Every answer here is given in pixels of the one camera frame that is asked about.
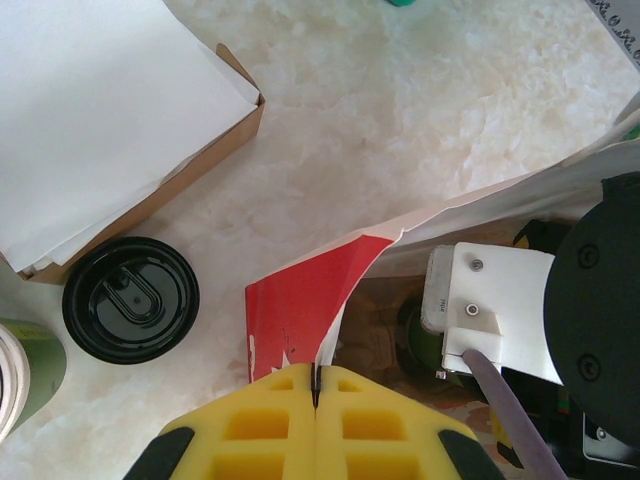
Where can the stack of green paper cups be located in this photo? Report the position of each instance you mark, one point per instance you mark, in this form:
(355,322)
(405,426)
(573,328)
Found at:
(30,370)

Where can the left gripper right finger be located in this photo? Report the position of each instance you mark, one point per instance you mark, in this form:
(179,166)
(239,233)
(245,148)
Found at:
(410,425)

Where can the brown cardboard cup carrier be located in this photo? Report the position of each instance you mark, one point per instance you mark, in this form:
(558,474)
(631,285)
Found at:
(370,320)

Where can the red printed white paper bag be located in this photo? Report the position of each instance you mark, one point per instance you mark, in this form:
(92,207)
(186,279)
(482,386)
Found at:
(300,310)

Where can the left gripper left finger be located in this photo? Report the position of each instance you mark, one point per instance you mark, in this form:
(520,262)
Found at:
(225,405)

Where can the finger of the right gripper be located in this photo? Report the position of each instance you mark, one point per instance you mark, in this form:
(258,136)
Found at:
(525,236)
(505,435)

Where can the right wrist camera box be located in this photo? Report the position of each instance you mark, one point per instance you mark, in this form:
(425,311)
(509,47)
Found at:
(480,280)

